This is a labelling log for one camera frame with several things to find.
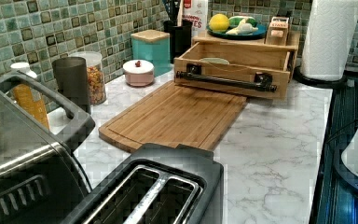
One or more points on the yellow lemon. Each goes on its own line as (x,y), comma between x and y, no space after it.
(219,23)

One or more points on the green bowl inside drawer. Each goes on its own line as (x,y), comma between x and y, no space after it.
(214,60)

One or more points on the bamboo cutting board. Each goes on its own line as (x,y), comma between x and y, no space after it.
(173,115)

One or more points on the small wooden box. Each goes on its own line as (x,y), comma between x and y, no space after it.
(277,32)

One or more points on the black utensil holder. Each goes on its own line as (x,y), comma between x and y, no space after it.
(180,37)

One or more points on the wooden spoon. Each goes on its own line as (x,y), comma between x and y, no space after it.
(180,14)

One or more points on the black toaster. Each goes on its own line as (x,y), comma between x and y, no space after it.
(157,185)

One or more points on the teal canister with wooden lid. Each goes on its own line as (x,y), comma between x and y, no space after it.
(153,46)

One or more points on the black paper towel holder base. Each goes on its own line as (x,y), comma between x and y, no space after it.
(317,83)

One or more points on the wooden drawer cabinet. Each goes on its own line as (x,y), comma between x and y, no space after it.
(262,52)

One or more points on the white toy vegetable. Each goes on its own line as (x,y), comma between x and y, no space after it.
(245,26)

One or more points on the stainless toaster oven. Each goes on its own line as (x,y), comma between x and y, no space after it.
(41,181)

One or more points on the yellow bottle with white cap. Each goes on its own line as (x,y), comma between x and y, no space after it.
(27,98)

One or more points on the clear jar with cereal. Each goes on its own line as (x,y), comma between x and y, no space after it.
(96,82)

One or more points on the dark grey tumbler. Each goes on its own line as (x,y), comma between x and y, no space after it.
(72,80)

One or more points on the white paper towel roll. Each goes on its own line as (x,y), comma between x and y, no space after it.
(328,40)

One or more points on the green toy vegetable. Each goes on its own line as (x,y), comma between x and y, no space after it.
(236,20)

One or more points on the pink lidded sugar bowl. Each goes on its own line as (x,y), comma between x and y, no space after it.
(138,73)

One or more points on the teal plate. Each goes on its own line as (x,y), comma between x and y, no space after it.
(259,34)

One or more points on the white red carton box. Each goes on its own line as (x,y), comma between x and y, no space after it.
(196,11)

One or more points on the wooden drawer with black handle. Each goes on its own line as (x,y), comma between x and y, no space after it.
(229,78)

